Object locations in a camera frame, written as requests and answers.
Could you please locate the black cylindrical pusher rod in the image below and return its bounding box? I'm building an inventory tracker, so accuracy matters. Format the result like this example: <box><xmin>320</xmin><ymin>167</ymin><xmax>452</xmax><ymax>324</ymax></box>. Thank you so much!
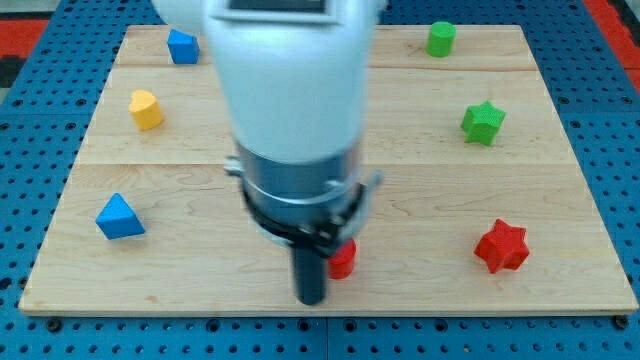
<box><xmin>292</xmin><ymin>245</ymin><xmax>327</xmax><ymax>305</ymax></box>

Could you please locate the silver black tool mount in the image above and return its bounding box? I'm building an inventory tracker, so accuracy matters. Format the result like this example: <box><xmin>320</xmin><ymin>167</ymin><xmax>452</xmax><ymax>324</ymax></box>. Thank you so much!
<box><xmin>223</xmin><ymin>145</ymin><xmax>384</xmax><ymax>258</ymax></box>

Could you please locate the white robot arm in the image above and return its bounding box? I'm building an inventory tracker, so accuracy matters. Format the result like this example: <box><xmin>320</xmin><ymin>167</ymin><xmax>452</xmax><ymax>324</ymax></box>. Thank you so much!
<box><xmin>153</xmin><ymin>0</ymin><xmax>384</xmax><ymax>305</ymax></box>

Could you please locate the green star block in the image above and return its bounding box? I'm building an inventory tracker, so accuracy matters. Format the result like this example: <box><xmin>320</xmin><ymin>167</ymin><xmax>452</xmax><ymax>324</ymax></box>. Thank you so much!
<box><xmin>461</xmin><ymin>101</ymin><xmax>507</xmax><ymax>146</ymax></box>

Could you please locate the red star block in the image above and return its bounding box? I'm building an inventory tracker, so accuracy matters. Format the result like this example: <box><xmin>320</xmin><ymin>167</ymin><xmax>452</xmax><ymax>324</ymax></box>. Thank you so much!
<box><xmin>474</xmin><ymin>218</ymin><xmax>530</xmax><ymax>274</ymax></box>

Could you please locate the red cylinder block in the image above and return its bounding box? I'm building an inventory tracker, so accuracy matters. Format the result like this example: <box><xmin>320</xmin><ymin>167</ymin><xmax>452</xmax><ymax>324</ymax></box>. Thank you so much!
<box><xmin>327</xmin><ymin>238</ymin><xmax>357</xmax><ymax>280</ymax></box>

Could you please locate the wooden board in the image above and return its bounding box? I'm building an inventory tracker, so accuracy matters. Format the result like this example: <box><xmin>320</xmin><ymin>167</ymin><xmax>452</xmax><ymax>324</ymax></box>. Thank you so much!
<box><xmin>19</xmin><ymin>25</ymin><xmax>638</xmax><ymax>317</ymax></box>

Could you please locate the yellow heart block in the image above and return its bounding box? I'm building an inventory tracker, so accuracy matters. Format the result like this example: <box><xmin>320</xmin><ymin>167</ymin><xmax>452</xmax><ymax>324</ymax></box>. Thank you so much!
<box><xmin>128</xmin><ymin>90</ymin><xmax>164</xmax><ymax>131</ymax></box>

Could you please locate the blue triangle block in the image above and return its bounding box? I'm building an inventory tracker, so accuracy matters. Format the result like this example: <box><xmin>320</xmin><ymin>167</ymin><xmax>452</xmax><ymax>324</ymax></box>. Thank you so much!
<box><xmin>95</xmin><ymin>193</ymin><xmax>145</xmax><ymax>240</ymax></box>

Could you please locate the blue pentagon block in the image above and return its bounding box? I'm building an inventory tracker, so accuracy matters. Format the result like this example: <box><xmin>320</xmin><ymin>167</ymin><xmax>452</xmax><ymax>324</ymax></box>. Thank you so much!
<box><xmin>167</xmin><ymin>29</ymin><xmax>200</xmax><ymax>64</ymax></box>

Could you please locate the green cylinder block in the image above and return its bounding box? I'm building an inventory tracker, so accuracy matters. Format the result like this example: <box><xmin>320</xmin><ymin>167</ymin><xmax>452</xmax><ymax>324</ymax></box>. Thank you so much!
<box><xmin>425</xmin><ymin>21</ymin><xmax>457</xmax><ymax>58</ymax></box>

